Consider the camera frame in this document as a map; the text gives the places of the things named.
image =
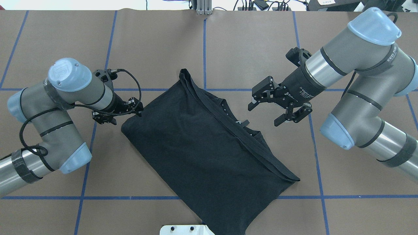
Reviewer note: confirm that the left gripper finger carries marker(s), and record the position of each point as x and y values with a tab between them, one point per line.
134	106
102	118

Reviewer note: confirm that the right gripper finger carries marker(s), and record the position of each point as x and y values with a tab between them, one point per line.
297	116
264	91

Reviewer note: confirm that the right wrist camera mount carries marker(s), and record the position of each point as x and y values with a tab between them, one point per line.
298	56

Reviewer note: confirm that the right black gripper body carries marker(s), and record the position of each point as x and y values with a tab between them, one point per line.
299	83

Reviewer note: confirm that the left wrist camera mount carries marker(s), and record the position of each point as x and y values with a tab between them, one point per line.
106	76

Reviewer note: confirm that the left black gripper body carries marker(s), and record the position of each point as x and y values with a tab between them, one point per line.
116	103

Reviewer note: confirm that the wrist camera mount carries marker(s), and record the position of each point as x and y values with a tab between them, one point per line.
106	76
298	56

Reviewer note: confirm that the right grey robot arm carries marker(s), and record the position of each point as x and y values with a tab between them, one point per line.
366	47

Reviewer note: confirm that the black printed t-shirt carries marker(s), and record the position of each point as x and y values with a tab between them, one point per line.
223	171

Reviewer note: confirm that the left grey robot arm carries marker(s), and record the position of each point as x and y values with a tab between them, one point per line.
48	135

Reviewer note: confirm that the aluminium frame post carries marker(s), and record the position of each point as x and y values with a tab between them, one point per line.
202	7

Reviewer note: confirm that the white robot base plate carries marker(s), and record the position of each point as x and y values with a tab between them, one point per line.
185	230

